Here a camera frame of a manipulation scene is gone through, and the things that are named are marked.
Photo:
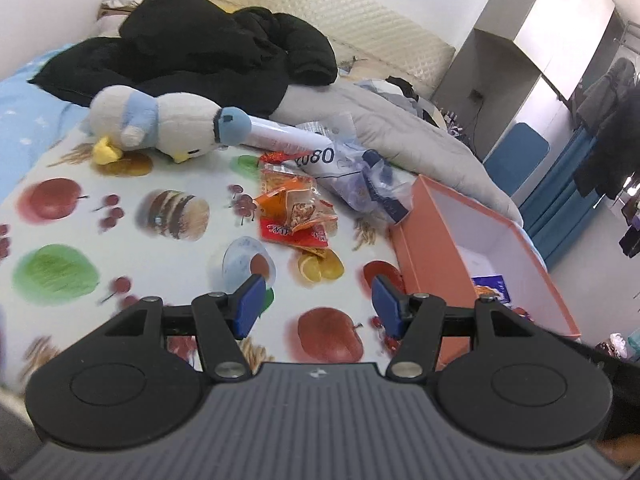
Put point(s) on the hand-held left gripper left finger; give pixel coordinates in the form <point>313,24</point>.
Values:
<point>250,305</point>

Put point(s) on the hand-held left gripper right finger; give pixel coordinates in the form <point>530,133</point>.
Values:
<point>387,305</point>

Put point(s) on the orange cardboard box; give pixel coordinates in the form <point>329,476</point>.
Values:
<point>430,250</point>

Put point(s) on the purple snack packet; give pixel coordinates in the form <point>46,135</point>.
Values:
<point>492,290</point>

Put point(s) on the orange snack packet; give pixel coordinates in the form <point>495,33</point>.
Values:
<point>295,207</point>

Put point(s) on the small red snack packet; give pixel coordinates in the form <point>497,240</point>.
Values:
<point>272,158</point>

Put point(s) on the person's right hand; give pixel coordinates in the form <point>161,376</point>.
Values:
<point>622,452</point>

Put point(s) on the clear plastic bag blue print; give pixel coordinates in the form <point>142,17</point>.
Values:
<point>360,175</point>

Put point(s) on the fruit printed mat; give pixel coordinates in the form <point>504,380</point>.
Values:
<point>100,240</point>

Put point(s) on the grey duvet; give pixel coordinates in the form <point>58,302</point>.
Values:
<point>425,140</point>

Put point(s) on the white cylindrical tube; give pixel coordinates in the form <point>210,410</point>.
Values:
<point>285,135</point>

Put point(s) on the blue chair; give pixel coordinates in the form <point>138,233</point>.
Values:
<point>517,157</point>

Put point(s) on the white blue plush duck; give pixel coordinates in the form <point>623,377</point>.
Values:
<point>170,122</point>

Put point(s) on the blue curtain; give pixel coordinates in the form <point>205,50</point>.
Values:
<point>565,195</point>

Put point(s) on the dark clothes on bed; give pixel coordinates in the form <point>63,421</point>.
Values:
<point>402,89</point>

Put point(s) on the black down jacket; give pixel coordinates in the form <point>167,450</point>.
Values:
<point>200,45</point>

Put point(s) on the black hanging coat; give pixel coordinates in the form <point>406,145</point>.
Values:
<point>612,130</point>

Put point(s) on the cream quilted headboard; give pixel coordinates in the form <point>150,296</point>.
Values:
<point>360,25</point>

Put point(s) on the grey wardrobe cabinet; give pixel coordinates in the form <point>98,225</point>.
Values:
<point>510,50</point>

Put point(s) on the black wall power outlet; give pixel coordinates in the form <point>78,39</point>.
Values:
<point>475,94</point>

